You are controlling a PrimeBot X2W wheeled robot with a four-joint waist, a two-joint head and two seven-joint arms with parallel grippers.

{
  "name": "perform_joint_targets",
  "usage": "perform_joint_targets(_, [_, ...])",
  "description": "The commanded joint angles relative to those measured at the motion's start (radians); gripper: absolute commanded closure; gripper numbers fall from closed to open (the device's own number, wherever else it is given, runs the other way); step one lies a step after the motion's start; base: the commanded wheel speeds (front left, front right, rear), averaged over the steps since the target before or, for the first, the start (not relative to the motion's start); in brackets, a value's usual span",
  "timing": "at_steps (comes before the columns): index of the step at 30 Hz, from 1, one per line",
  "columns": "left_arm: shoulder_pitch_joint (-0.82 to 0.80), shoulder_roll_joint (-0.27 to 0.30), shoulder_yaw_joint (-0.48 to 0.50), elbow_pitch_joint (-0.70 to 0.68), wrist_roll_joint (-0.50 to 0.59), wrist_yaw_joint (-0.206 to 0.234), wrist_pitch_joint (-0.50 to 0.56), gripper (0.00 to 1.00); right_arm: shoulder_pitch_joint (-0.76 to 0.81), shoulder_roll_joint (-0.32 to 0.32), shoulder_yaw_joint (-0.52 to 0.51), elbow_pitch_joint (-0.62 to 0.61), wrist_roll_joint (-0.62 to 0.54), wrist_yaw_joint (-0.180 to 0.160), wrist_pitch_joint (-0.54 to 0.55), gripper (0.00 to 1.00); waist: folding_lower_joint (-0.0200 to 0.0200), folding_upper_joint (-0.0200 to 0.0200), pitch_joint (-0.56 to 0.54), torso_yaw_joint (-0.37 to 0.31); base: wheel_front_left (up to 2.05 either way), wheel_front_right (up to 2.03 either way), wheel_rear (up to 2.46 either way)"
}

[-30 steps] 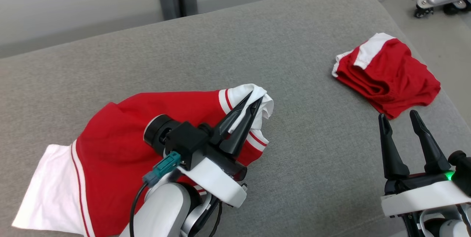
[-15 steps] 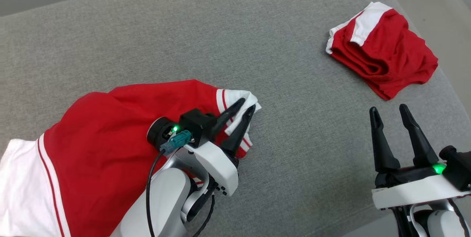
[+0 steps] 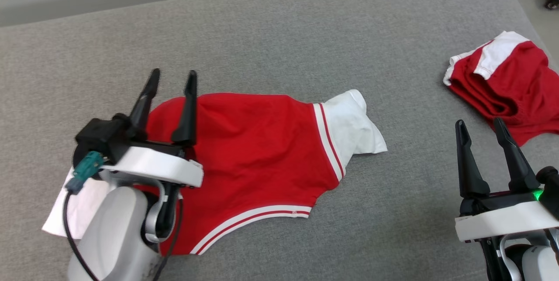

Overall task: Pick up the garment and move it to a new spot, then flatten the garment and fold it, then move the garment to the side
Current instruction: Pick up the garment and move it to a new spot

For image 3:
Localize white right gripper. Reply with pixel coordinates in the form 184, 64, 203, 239
455, 117, 559, 242

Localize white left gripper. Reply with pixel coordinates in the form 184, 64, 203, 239
100, 68, 204, 188

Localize red garment with white panels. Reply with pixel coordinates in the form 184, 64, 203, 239
443, 31, 559, 147

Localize red Bulls jersey white sleeves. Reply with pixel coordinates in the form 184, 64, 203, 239
41, 89, 388, 256

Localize black cable with teal plug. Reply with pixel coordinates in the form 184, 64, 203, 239
62, 151, 104, 281

